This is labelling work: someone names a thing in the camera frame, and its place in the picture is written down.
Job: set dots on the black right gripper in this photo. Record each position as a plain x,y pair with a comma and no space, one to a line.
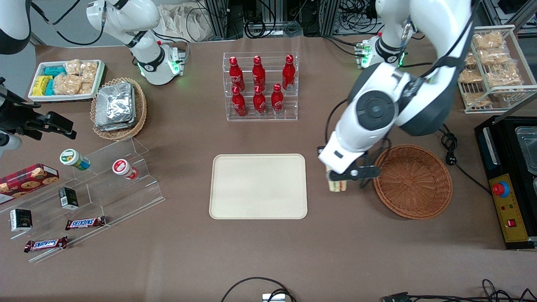
17,118

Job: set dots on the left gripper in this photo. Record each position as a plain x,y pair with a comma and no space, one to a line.
319,148

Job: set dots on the triangular sandwich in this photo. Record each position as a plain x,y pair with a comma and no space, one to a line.
337,184

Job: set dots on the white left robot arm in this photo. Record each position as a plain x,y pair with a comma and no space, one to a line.
377,109

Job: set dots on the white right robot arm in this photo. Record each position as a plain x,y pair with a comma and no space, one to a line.
142,46

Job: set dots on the white rectangular snack tray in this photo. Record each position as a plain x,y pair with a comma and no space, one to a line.
40,98

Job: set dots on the oval light wicker basket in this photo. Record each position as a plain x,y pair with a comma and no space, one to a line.
140,113

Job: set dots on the round brown wicker basket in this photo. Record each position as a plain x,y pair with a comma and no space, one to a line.
413,182

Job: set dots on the beige plastic tray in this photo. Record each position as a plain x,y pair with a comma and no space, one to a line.
258,186

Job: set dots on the green lid cup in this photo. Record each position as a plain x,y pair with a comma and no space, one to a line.
72,158

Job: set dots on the teal snack packet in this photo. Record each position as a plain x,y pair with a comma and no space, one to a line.
54,71
50,87

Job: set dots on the rice cracker packet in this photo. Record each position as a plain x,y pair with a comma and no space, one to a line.
87,87
89,71
73,67
67,84

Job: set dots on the yellow snack packet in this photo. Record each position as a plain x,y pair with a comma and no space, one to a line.
41,85

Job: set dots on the silver foil pack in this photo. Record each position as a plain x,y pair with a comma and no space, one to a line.
115,102
133,119

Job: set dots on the red cookie box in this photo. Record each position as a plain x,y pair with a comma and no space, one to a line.
27,180

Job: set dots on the clear acrylic bottle rack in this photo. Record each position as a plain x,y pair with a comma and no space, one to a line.
289,107

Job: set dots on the small black box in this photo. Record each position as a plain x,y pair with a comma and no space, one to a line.
68,198
21,219

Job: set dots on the red lid cup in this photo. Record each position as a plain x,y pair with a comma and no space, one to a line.
122,167

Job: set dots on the red cola bottle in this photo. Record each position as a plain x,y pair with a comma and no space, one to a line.
236,75
259,102
259,73
288,73
277,100
239,104

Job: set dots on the clear acrylic stepped stand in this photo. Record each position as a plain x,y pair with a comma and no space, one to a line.
121,201

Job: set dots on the snickers chocolate bar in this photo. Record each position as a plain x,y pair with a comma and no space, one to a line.
85,222
45,244

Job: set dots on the bagged cracker packet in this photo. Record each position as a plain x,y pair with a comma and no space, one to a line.
503,75
495,56
476,100
488,40
470,76
470,60

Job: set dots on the black appliance housing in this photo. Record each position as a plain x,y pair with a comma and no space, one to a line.
486,142

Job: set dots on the small grey device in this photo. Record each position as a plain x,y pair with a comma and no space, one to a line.
273,298

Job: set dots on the metal pan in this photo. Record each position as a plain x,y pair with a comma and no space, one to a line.
527,147

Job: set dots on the aluminium frame post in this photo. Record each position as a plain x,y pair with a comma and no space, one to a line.
329,16
218,19

